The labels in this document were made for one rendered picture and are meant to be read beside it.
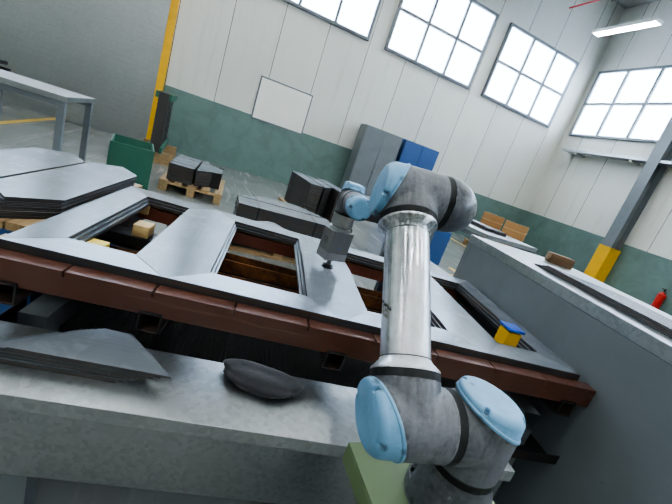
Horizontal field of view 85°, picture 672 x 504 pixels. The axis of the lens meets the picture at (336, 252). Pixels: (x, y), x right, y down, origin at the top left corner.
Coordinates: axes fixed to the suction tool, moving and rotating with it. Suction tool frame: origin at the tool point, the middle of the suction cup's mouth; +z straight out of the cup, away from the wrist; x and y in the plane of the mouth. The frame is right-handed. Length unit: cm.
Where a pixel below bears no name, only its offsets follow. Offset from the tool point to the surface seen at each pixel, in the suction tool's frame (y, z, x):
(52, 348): 74, 12, 26
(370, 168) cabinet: -488, -21, -636
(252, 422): 39, 16, 47
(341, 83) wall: -391, -183, -725
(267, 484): 24, 47, 39
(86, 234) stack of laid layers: 71, 1, -8
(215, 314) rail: 45, 4, 26
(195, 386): 48, 16, 35
